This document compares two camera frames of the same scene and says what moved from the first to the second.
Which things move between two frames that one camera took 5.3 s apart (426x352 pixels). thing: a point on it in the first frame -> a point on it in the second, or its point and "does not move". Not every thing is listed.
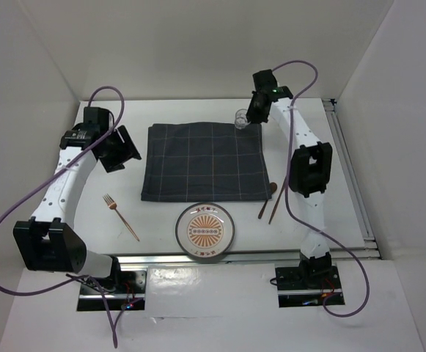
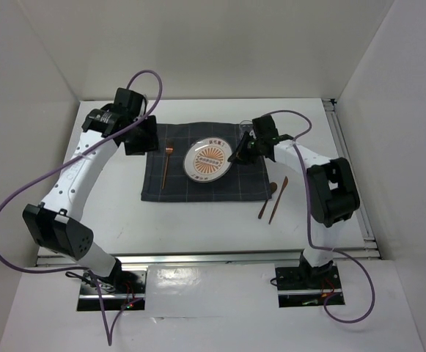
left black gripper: (127, 141) -> (150, 141)
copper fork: (112, 205) -> (169, 149)
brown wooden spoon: (273, 187) does not move
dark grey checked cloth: (204, 161) does not move
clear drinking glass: (241, 119) -> (245, 125)
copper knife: (278, 200) does not move
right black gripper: (251, 115) -> (240, 149)
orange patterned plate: (204, 229) -> (207, 158)
